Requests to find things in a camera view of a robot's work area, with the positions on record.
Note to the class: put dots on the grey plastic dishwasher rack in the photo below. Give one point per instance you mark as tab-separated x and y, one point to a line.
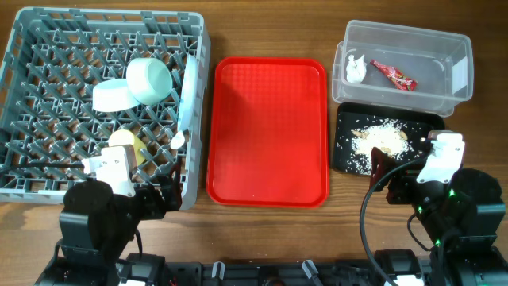
53	60

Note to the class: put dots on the white plastic spoon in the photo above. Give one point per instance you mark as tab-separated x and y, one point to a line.
178	140

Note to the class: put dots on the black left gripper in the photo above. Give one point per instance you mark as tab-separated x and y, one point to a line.
155	208

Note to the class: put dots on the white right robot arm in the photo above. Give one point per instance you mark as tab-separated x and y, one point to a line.
460	215

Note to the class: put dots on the light green bowl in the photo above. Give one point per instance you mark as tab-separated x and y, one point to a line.
149	80

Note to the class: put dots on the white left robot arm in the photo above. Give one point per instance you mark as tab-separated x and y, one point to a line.
97	224

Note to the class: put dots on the yellow plastic cup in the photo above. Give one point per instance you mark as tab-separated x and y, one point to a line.
126	137

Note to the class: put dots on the small light blue saucer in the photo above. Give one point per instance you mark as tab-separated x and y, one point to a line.
113	95

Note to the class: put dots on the clear plastic waste bin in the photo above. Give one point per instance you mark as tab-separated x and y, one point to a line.
441	63

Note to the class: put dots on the black plastic food-waste tray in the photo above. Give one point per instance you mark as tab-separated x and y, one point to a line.
434	122

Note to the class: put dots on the red plastic serving tray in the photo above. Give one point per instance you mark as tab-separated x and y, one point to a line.
269	142

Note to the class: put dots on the rice and food scraps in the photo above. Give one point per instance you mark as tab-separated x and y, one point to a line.
359	134

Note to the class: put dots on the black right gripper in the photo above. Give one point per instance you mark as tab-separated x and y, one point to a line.
403	181

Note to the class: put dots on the white tissue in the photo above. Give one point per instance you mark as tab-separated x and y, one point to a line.
356	69

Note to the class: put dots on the large light blue plate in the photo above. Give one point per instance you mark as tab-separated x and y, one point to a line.
188	94

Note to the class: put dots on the red snack wrapper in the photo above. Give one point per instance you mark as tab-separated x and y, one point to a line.
400	81

